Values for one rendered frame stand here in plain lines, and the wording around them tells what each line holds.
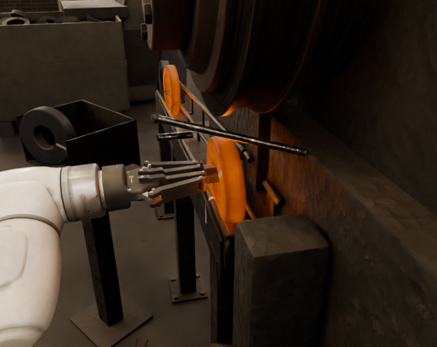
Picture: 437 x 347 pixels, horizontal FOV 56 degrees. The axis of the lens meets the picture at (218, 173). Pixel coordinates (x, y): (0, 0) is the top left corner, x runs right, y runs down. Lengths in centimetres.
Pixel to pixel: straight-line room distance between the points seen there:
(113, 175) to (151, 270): 106
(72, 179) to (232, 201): 25
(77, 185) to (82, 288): 104
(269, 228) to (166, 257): 127
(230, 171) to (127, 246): 124
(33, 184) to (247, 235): 34
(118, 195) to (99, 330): 89
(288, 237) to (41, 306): 31
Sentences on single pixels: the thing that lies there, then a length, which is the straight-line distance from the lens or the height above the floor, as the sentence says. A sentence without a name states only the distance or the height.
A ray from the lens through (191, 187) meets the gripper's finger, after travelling 66.
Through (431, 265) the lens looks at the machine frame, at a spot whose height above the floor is 87.
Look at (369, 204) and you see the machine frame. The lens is 43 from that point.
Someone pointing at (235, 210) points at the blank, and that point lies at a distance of 66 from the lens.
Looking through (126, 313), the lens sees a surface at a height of 1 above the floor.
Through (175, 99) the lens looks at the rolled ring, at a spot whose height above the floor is 65.
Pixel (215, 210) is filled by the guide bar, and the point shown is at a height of 71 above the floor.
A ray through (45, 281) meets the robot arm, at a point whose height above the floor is 73.
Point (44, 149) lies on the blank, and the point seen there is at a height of 64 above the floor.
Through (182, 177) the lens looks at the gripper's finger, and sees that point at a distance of 67.
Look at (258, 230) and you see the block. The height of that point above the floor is 80.
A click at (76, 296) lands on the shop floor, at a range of 165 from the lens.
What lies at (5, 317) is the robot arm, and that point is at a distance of 55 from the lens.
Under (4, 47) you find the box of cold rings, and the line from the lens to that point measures 307.
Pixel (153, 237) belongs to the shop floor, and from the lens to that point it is 186.
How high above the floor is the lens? 108
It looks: 27 degrees down
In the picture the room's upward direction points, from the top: straight up
